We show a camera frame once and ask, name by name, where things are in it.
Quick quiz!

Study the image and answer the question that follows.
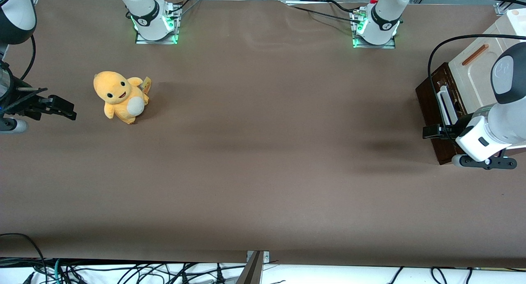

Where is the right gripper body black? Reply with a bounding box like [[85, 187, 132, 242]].
[[0, 61, 51, 120]]

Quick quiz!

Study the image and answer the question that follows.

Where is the dark brown wooden drawer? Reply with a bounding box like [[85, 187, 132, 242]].
[[415, 62, 467, 166]]

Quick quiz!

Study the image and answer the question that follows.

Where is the white drawer handle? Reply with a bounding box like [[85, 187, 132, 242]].
[[436, 85, 459, 129]]

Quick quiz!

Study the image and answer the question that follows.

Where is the beige wooden drawer cabinet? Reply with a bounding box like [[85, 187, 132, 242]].
[[448, 8, 526, 150]]

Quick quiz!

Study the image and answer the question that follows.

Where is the yellow plush toy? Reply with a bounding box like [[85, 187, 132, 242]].
[[93, 71, 152, 125]]

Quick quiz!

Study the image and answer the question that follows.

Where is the brown table cover sheet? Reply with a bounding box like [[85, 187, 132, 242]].
[[0, 0, 526, 269]]

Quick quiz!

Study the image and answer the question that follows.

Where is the dark mounting beam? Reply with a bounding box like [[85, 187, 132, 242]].
[[235, 251, 264, 284]]

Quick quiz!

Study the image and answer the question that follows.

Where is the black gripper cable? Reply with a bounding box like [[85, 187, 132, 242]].
[[427, 34, 526, 147], [20, 34, 37, 81]]

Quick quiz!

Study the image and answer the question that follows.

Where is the copper drawer handle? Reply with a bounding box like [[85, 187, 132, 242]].
[[461, 44, 490, 67]]

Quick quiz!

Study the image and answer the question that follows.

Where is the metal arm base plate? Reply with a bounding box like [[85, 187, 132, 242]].
[[350, 9, 397, 49], [134, 7, 180, 45]]

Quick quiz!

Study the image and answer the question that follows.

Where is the grey cable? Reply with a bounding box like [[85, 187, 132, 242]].
[[178, 0, 203, 20]]

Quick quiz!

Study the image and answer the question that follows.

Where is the silver metal bracket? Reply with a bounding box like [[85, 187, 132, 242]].
[[246, 250, 270, 263]]

